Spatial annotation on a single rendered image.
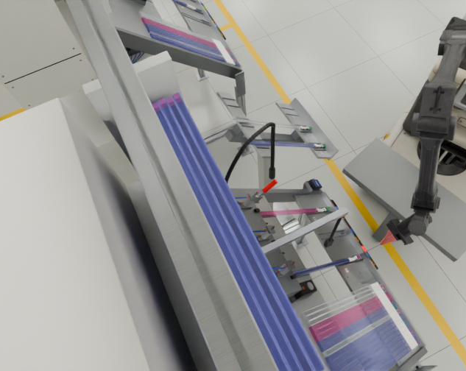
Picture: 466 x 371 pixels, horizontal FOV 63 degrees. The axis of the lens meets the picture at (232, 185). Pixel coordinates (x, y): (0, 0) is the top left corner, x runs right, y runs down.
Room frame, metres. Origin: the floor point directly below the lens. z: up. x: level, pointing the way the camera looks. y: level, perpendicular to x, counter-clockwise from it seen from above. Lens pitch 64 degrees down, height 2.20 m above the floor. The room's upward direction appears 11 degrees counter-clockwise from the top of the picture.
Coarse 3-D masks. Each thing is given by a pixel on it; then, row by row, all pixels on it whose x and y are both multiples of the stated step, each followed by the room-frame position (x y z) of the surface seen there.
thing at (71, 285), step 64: (0, 128) 0.42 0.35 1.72; (64, 128) 0.39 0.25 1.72; (0, 192) 0.30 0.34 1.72; (64, 192) 0.28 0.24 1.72; (0, 256) 0.20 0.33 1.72; (64, 256) 0.18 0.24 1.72; (128, 256) 0.20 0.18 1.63; (0, 320) 0.11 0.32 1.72; (64, 320) 0.10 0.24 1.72; (128, 320) 0.08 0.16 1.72
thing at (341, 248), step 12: (300, 204) 0.54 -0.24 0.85; (312, 204) 0.55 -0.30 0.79; (324, 204) 0.57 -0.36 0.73; (312, 216) 0.49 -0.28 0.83; (324, 228) 0.44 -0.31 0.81; (324, 240) 0.39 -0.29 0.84; (336, 240) 0.39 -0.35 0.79; (348, 240) 0.40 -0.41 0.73; (336, 252) 0.34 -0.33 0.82; (348, 252) 0.34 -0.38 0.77; (348, 264) 0.29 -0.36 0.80; (360, 264) 0.29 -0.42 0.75; (348, 276) 0.24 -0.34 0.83; (360, 276) 0.25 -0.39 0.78; (372, 276) 0.25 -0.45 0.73; (348, 288) 0.20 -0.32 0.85; (360, 288) 0.20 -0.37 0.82
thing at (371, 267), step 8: (328, 200) 0.58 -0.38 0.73; (344, 224) 0.47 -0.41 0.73; (352, 240) 0.40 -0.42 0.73; (360, 248) 0.36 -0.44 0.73; (360, 256) 0.33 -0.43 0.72; (368, 264) 0.29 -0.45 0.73; (376, 272) 0.26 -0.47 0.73; (376, 280) 0.23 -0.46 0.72; (384, 288) 0.20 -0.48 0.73; (392, 296) 0.16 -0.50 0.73; (400, 312) 0.11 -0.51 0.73; (408, 320) 0.07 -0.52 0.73; (416, 336) 0.02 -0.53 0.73; (424, 344) -0.01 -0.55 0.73
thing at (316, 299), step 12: (264, 204) 0.50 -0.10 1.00; (264, 216) 0.45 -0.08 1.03; (276, 216) 0.46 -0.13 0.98; (276, 228) 0.41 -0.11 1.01; (288, 252) 0.32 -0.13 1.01; (300, 264) 0.28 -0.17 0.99; (300, 276) 0.24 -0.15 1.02; (300, 300) 0.16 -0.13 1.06; (312, 300) 0.16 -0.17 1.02; (324, 300) 0.16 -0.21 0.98; (300, 312) 0.13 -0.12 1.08; (312, 336) 0.06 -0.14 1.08; (324, 360) 0.00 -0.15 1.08
